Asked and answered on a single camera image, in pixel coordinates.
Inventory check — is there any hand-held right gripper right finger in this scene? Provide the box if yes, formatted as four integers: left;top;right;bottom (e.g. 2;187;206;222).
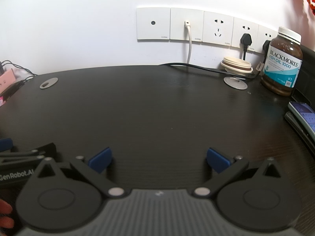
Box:
192;148;283;198

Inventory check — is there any black power cable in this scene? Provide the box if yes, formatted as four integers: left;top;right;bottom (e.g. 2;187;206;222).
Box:
159;63;257;79

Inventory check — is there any white wall power socket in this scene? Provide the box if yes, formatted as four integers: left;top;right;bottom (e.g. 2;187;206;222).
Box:
202;11;234;47
256;25;280;54
231;17;259;53

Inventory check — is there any white data cable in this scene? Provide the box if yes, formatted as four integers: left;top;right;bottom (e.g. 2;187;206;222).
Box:
184;21;193;65

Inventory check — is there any grey desk grommet cover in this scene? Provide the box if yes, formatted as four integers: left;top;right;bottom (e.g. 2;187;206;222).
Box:
39;77;59;89
223;76;248;89

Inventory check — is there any white wall plate round hole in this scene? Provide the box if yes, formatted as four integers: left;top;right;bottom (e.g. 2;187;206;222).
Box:
136;7;171;41

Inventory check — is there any white wall data port plate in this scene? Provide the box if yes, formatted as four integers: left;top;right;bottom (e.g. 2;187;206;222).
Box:
170;8;204;43

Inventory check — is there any brown supplement bottle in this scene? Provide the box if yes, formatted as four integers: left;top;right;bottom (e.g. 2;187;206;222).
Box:
261;27;303;97

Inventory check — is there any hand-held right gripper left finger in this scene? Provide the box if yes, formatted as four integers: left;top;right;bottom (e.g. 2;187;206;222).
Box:
37;147;128;198

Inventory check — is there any black box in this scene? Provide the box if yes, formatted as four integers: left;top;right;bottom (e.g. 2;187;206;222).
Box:
293;45;315;109

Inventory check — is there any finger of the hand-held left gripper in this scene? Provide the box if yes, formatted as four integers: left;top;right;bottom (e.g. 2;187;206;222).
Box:
0;138;13;152
0;143;57;162

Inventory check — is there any person's left hand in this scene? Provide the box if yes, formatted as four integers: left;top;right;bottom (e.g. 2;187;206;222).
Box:
0;200;13;223

